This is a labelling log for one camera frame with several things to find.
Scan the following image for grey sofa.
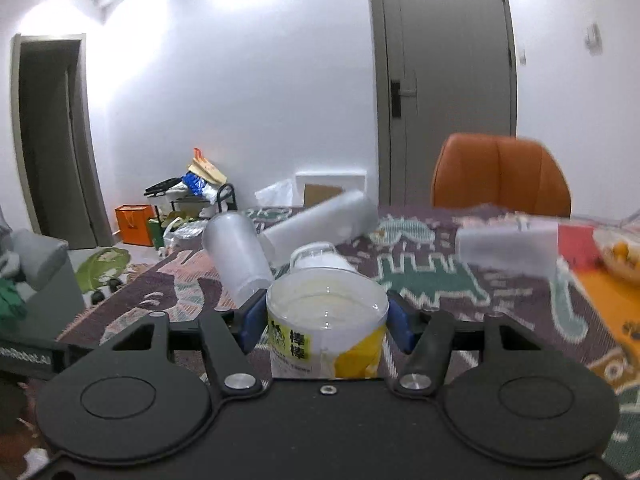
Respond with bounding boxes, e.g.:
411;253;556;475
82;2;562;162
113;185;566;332
1;230;85;340

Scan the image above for patterned woven tablecloth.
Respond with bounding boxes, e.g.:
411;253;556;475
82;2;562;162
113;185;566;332
37;211;624;479

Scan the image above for orange cat mat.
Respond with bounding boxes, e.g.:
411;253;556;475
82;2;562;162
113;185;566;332
556;224;640;376

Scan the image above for tall frosted cup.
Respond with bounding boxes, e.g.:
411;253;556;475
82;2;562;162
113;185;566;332
257;190;378;266

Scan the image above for white frosted cup on rug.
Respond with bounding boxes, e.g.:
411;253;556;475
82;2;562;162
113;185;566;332
454;220;559;278

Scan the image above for clear plastic cup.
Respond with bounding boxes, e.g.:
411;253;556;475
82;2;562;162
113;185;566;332
288;242;357;272

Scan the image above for orange leather chair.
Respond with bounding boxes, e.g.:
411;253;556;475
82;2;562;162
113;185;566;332
431;133;572;218

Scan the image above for dark doorway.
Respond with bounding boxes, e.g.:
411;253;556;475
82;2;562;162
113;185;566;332
10;34;114;249

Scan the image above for orange shopping bag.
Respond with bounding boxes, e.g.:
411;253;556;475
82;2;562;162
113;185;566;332
115;205;153;247

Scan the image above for white fruit bowl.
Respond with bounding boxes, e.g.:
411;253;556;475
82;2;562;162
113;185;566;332
602;238;639;283

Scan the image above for cluttered black cart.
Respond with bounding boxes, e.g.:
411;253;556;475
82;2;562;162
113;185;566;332
143;148;239;246

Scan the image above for frosted cup near edge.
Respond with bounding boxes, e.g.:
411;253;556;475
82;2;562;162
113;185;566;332
203;211;273;307

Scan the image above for grey door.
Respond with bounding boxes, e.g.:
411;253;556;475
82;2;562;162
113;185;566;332
370;0;518;206

